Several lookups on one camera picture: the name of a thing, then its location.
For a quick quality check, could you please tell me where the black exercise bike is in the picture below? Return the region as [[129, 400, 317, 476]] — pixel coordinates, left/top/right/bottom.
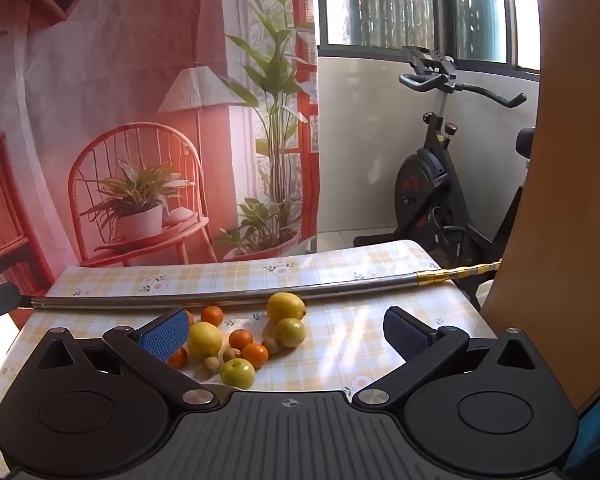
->
[[353, 45, 538, 311]]

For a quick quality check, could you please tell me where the printed room backdrop cloth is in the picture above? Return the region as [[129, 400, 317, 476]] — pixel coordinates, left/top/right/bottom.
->
[[0, 0, 320, 297]]

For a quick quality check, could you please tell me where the wooden board panel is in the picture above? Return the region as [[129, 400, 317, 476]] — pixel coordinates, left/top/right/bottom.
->
[[482, 0, 600, 411]]

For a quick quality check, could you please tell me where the tangerine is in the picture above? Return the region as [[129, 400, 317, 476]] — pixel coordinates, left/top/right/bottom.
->
[[166, 347, 188, 370], [242, 342, 270, 368], [185, 310, 195, 326], [227, 328, 253, 351], [200, 306, 224, 327]]

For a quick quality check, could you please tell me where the large yellow grapefruit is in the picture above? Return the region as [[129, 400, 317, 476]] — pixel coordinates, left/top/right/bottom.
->
[[187, 322, 223, 360]]

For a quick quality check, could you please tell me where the lemon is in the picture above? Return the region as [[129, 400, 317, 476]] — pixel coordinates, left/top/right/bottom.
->
[[266, 292, 306, 324]]

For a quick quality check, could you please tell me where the brown longan fruit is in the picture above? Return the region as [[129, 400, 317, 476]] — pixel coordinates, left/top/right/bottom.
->
[[262, 338, 279, 356]]

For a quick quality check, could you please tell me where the green apple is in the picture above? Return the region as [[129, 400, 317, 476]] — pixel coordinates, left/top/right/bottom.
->
[[221, 358, 256, 390], [274, 318, 306, 348]]

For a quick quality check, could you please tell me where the plaid floral tablecloth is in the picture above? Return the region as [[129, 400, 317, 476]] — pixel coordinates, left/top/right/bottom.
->
[[0, 238, 499, 480]]

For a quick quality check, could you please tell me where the telescopic metal pole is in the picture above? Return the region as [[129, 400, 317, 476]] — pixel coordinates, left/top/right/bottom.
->
[[19, 260, 502, 310]]

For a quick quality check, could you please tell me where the window with frame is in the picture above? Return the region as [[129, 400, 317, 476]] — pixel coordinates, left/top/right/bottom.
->
[[314, 0, 541, 78]]

